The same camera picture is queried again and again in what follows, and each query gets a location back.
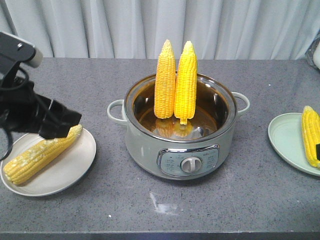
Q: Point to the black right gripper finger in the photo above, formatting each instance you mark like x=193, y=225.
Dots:
x=317, y=149

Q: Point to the orange-yellow corn cob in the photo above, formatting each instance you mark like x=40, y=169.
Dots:
x=165, y=82

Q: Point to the bright yellow corn cob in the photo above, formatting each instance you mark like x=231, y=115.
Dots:
x=186, y=85

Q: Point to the white round plate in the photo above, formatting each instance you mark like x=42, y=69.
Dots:
x=60, y=174

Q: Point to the white pleated curtain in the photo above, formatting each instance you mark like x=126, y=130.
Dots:
x=137, y=29

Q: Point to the light green round plate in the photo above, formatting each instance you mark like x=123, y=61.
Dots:
x=285, y=136

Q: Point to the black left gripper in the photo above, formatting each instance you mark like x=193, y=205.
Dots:
x=38, y=114

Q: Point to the green electric cooking pot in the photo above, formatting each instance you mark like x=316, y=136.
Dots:
x=169, y=150

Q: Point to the pale speckled corn cob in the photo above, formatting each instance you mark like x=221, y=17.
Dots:
x=28, y=163

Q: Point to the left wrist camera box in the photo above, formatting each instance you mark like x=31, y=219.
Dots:
x=18, y=50

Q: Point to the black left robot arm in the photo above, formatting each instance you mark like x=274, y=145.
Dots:
x=18, y=86

